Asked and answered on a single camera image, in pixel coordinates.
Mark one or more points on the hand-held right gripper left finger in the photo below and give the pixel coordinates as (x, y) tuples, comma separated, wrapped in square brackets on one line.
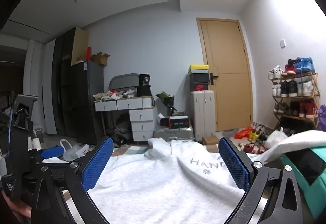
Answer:
[(98, 163)]

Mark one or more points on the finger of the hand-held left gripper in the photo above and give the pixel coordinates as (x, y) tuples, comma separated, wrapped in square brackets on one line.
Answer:
[(52, 152)]

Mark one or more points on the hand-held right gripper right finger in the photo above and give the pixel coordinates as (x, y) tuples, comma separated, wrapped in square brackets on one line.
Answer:
[(234, 163)]

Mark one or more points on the white sweatshirt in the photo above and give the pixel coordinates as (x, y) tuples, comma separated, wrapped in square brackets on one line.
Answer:
[(152, 183)]

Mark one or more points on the person's left hand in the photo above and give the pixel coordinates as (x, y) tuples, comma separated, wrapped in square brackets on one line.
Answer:
[(17, 213)]

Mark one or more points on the dark red shoe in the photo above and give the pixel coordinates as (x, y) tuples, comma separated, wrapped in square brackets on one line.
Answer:
[(249, 149), (260, 148)]

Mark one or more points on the white tote bag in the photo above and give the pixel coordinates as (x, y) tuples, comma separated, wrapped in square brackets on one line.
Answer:
[(73, 151)]

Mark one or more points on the orange plastic bag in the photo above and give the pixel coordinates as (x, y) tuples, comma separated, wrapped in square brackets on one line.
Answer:
[(243, 133)]

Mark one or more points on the small cardboard box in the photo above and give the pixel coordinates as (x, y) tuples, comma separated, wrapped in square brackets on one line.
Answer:
[(211, 140)]

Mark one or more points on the small yellow object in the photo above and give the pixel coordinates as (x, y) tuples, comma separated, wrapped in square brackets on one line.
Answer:
[(253, 135)]

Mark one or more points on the checkered tablecloth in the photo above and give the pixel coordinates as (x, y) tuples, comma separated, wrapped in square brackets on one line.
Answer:
[(132, 150)]

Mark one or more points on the dark bag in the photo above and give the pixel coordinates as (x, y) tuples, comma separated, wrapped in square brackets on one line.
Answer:
[(122, 130)]

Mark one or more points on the white plastic bag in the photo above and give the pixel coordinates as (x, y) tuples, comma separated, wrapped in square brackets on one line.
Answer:
[(276, 138)]

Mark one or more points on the white hard suitcase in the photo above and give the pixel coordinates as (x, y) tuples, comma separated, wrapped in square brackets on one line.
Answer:
[(203, 114)]

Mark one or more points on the white drawer desk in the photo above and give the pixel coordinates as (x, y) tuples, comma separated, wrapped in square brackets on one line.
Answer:
[(142, 122)]

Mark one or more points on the silver hard suitcase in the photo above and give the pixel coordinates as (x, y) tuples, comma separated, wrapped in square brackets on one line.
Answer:
[(174, 133)]

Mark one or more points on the black red shoebox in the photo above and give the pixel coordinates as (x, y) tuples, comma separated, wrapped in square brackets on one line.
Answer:
[(179, 122)]

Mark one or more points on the light grey folded garment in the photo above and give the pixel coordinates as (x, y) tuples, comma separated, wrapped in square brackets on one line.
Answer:
[(300, 144)]

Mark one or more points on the pile of desk clutter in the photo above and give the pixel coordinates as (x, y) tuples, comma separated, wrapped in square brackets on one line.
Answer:
[(114, 95)]

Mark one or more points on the black wardrobe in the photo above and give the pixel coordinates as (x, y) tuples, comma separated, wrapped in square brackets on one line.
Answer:
[(63, 81)]

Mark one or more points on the white curtain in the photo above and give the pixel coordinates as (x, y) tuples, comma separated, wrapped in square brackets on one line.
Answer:
[(35, 81)]

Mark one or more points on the red logo shoebox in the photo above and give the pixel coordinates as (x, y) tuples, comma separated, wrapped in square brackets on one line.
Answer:
[(200, 87)]

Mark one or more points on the teal garment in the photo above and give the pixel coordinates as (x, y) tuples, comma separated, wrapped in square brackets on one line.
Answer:
[(318, 188)]

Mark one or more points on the wooden door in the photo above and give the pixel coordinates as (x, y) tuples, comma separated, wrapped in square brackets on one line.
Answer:
[(229, 74)]

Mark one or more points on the flower bouquet black wrap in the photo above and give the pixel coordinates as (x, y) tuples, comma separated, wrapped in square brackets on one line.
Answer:
[(166, 99)]

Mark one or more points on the black printed box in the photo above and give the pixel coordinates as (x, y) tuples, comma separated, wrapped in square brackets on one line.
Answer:
[(144, 79)]

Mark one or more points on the purple bag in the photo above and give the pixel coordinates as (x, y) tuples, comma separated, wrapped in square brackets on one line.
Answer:
[(322, 117)]

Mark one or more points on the open cardboard box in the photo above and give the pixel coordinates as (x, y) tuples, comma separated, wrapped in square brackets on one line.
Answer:
[(100, 59)]

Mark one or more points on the red box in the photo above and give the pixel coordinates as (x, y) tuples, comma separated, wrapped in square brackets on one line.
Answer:
[(89, 53)]

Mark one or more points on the white light switch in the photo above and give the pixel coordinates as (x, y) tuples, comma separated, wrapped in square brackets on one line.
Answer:
[(282, 43)]

